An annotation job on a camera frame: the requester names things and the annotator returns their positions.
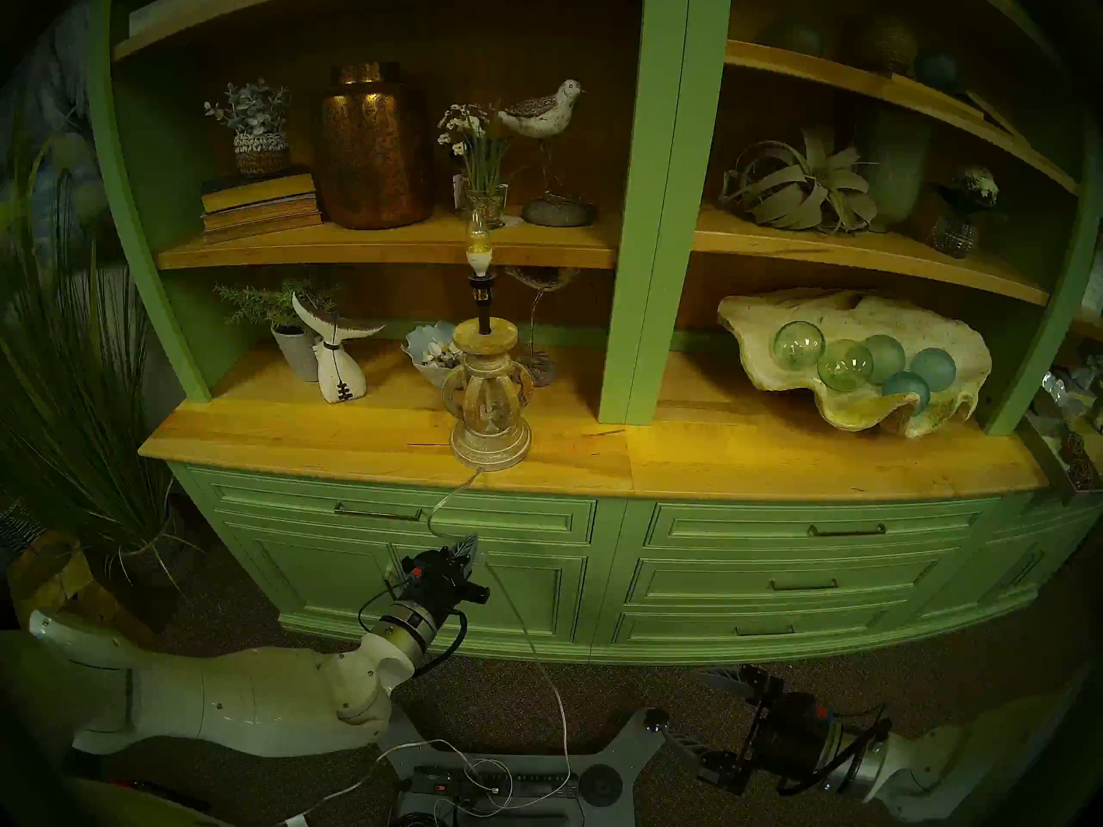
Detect pale blue shell bowl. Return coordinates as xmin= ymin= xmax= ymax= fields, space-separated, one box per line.
xmin=402 ymin=321 xmax=466 ymax=389

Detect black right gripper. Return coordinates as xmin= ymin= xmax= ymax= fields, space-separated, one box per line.
xmin=662 ymin=664 xmax=843 ymax=794

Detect dark wooden crate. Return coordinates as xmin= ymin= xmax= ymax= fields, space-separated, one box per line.
xmin=1017 ymin=364 xmax=1103 ymax=507

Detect small plant in glass pot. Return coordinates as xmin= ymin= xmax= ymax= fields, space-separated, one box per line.
xmin=926 ymin=166 xmax=1000 ymax=259

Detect large copper vase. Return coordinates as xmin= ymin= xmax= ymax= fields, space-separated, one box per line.
xmin=312 ymin=61 xmax=436 ymax=231

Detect plant in woven pot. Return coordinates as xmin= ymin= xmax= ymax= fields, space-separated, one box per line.
xmin=204 ymin=78 xmax=292 ymax=178

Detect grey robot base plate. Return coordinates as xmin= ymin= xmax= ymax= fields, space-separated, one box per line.
xmin=375 ymin=705 xmax=671 ymax=827

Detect clear lamp cable with switch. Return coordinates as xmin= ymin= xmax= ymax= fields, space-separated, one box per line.
xmin=427 ymin=468 xmax=574 ymax=813

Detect green wooden shelf cabinet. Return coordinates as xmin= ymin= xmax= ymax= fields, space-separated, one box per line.
xmin=86 ymin=0 xmax=1103 ymax=667

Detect giant clam shell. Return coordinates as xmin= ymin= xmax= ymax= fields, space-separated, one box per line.
xmin=717 ymin=288 xmax=994 ymax=439

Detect white beach sign board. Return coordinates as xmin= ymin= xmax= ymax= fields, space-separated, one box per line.
xmin=128 ymin=0 xmax=294 ymax=38

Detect white whale tail figurine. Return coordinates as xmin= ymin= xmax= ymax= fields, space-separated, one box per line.
xmin=291 ymin=293 xmax=386 ymax=404

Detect frosted teal glass ball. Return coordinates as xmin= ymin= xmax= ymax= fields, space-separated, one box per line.
xmin=862 ymin=334 xmax=907 ymax=385
xmin=909 ymin=347 xmax=957 ymax=394
xmin=881 ymin=370 xmax=932 ymax=413

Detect dark teal decor ball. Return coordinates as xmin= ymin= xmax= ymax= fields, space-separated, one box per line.
xmin=913 ymin=50 xmax=959 ymax=94

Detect dark green decor ball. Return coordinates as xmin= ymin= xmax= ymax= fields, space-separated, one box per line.
xmin=763 ymin=16 xmax=826 ymax=58

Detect black power strip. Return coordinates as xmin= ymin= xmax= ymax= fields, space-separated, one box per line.
xmin=405 ymin=765 xmax=580 ymax=813

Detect wooden log side table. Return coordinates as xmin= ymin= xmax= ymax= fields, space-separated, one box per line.
xmin=7 ymin=531 xmax=160 ymax=654

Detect old yellow hardcover book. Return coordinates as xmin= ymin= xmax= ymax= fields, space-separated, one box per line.
xmin=200 ymin=166 xmax=318 ymax=215

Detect carved wooden table lamp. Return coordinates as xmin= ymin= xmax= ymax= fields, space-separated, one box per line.
xmin=441 ymin=272 xmax=535 ymax=473

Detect pale green ceramic vase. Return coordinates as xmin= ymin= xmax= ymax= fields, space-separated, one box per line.
xmin=857 ymin=106 xmax=936 ymax=227

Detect brown woven decor ball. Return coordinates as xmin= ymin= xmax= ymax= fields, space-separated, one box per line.
xmin=853 ymin=14 xmax=919 ymax=77

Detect old brown book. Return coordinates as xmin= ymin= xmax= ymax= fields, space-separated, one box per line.
xmin=203 ymin=212 xmax=325 ymax=246
xmin=202 ymin=195 xmax=321 ymax=232

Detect thin white cable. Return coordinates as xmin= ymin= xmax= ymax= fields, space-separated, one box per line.
xmin=280 ymin=737 xmax=518 ymax=827

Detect brown bird figurine on stone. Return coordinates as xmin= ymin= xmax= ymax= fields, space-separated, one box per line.
xmin=504 ymin=265 xmax=580 ymax=389

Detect clear green glass ball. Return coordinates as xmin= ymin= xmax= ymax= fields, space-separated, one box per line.
xmin=771 ymin=320 xmax=826 ymax=372
xmin=817 ymin=339 xmax=874 ymax=393

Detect candle shaped light bulb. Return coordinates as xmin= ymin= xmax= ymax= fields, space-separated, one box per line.
xmin=464 ymin=207 xmax=494 ymax=279

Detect flowers in glass vase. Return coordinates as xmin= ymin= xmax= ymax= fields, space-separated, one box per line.
xmin=437 ymin=102 xmax=518 ymax=229

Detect white speckled bird figurine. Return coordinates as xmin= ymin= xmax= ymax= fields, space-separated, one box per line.
xmin=497 ymin=78 xmax=600 ymax=228

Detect green herb in grey pot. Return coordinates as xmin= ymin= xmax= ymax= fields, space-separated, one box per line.
xmin=214 ymin=278 xmax=341 ymax=382

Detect grey air plant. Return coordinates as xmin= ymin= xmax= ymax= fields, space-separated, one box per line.
xmin=720 ymin=127 xmax=880 ymax=234

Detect black white striped basket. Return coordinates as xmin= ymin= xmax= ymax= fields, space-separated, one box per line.
xmin=0 ymin=500 xmax=44 ymax=552

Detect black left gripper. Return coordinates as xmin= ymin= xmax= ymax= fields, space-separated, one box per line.
xmin=403 ymin=533 xmax=492 ymax=616

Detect tall grass in basket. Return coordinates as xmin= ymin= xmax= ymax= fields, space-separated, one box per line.
xmin=0 ymin=136 xmax=203 ymax=589

